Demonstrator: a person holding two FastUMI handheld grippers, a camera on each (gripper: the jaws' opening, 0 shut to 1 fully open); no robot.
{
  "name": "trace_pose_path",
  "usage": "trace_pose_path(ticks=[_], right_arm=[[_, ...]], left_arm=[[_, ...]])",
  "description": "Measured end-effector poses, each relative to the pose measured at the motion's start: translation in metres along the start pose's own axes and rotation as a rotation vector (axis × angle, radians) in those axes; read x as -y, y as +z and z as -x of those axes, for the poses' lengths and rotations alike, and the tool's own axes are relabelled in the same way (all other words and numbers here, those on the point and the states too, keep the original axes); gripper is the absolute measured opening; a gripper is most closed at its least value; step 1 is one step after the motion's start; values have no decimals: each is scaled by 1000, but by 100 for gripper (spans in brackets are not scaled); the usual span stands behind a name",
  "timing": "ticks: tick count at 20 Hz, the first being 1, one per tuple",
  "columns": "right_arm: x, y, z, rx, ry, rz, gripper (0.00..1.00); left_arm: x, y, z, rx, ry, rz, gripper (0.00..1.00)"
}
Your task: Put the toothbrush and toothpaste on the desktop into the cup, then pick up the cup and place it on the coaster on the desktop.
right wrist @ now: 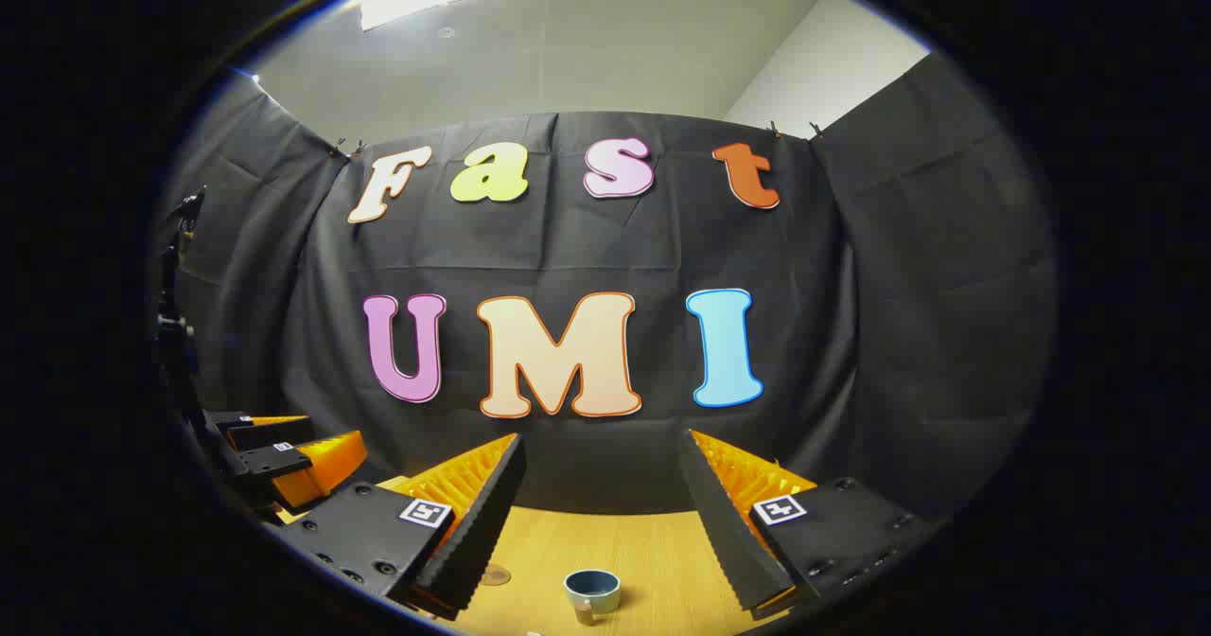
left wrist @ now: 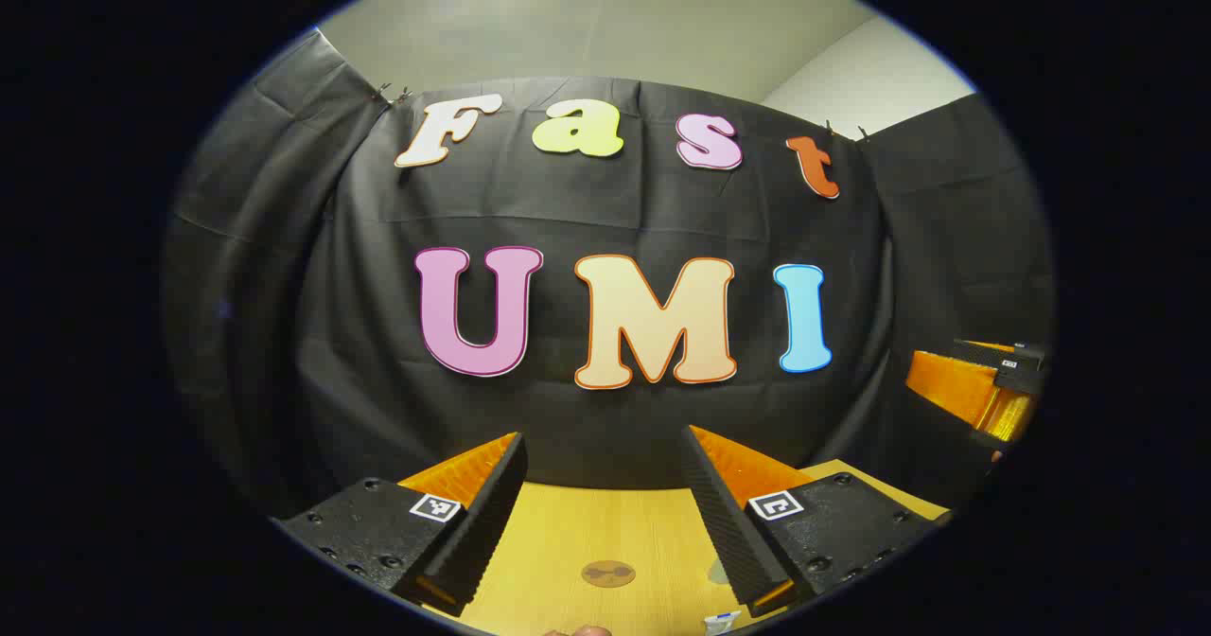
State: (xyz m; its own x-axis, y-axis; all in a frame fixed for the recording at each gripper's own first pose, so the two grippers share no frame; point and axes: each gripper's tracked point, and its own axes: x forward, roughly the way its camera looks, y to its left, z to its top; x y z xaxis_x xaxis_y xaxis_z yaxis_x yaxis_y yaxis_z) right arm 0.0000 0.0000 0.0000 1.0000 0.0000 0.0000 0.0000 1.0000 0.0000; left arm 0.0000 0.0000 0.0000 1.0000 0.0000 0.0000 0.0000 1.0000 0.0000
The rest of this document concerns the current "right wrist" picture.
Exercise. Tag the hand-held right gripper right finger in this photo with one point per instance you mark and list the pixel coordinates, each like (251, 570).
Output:
(728, 532)

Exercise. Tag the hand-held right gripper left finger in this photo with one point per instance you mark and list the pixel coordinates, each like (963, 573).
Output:
(478, 532)

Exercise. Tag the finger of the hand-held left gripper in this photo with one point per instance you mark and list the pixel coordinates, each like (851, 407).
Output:
(260, 433)
(270, 463)

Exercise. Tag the round brown coaster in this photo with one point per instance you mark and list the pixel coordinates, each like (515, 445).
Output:
(494, 575)

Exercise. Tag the wooden desktop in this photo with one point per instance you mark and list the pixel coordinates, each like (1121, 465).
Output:
(653, 551)

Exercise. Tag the black backdrop cloth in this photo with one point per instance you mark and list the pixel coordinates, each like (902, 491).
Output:
(615, 248)

